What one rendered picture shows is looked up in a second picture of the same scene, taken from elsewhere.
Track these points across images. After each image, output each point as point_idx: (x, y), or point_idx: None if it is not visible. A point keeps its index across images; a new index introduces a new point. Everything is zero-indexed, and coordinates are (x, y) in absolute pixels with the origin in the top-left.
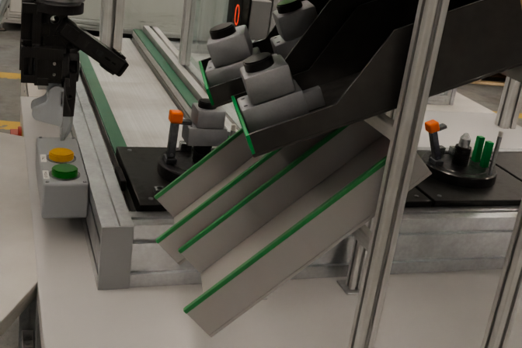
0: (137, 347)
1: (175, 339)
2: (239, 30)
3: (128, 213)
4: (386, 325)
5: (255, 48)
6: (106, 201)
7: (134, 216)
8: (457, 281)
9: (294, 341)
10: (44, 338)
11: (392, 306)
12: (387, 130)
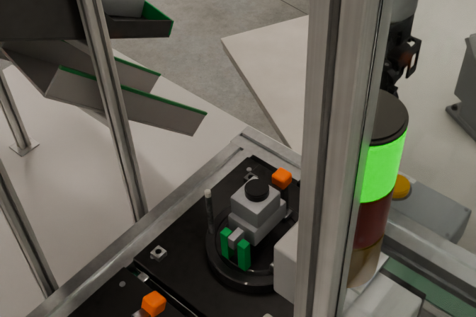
0: (178, 141)
1: (162, 160)
2: None
3: (251, 152)
4: (15, 275)
5: None
6: (282, 154)
7: (242, 151)
8: None
9: (84, 208)
10: (232, 116)
11: (14, 308)
12: None
